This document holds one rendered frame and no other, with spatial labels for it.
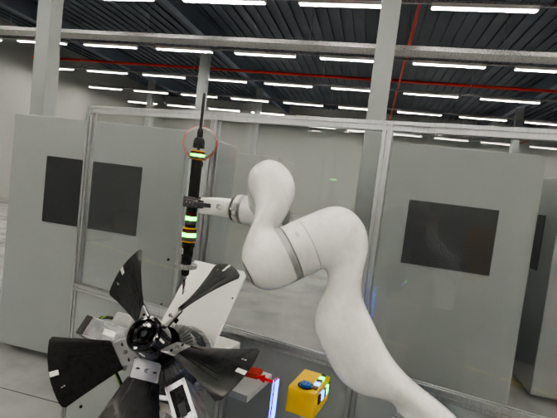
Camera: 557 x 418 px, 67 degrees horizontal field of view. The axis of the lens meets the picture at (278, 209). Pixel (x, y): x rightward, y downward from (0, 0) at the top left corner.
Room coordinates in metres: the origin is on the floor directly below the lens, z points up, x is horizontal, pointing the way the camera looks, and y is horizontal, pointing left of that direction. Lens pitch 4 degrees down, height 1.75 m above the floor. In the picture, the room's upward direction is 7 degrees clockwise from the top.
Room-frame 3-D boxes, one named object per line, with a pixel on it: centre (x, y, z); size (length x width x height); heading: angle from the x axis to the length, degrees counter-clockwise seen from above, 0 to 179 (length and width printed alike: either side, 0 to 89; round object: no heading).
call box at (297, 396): (1.42, -0.18, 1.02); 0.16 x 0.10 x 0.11; 156
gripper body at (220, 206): (1.25, 0.17, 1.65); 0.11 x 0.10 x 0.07; 66
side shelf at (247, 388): (1.84, 0.15, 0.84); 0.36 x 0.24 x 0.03; 66
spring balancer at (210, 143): (2.00, 0.41, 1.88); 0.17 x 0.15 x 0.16; 66
